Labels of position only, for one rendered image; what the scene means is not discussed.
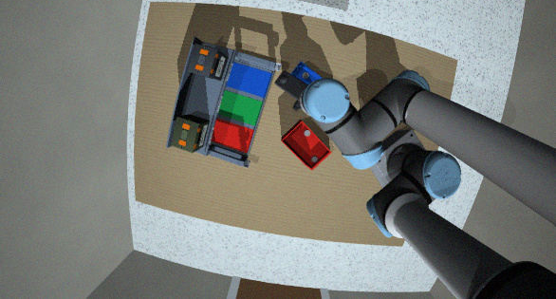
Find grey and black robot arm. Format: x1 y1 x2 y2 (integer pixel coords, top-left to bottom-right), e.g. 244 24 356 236
275 70 556 299

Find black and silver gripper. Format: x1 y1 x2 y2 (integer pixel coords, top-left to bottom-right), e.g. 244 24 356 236
292 100 303 111

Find red plastic bin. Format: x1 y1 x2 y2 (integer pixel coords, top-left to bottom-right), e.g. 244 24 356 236
281 120 330 170

